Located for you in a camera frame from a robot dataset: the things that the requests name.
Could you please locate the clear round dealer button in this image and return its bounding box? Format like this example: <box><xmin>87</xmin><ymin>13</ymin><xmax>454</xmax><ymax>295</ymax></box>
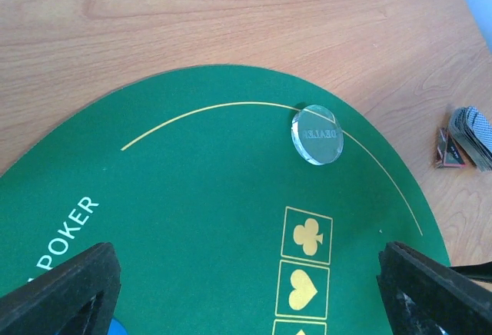
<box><xmin>291</xmin><ymin>104</ymin><xmax>344</xmax><ymax>166</ymax></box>

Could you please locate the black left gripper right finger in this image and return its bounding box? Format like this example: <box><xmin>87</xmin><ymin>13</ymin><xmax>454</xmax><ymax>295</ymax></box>
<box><xmin>377</xmin><ymin>241</ymin><xmax>491</xmax><ymax>334</ymax></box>

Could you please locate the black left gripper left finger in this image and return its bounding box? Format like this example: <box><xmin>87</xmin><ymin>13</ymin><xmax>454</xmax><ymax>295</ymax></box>
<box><xmin>1</xmin><ymin>242</ymin><xmax>121</xmax><ymax>334</ymax></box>

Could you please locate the deck of playing cards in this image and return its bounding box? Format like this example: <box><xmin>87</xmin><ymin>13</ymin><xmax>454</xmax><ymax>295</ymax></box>
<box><xmin>448</xmin><ymin>107</ymin><xmax>491</xmax><ymax>171</ymax></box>

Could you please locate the blue small blind button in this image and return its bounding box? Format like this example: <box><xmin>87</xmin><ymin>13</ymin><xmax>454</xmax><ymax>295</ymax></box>
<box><xmin>107</xmin><ymin>318</ymin><xmax>128</xmax><ymax>335</ymax></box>

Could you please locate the round green poker mat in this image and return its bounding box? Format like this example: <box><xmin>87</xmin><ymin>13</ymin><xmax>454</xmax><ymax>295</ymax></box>
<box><xmin>1</xmin><ymin>65</ymin><xmax>449</xmax><ymax>334</ymax></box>

